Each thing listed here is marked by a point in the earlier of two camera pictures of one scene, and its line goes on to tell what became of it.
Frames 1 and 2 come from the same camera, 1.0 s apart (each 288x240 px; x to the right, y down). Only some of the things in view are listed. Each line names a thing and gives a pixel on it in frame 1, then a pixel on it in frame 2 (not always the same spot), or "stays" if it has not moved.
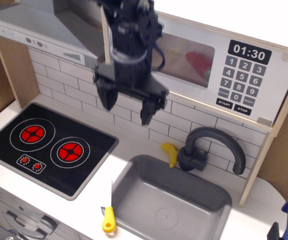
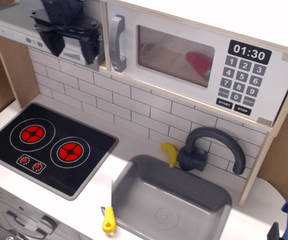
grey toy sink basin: x=152 y=201 stays
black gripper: x=131 y=71 → x=64 y=18
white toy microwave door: x=225 y=73 stays
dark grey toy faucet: x=191 y=158 stays
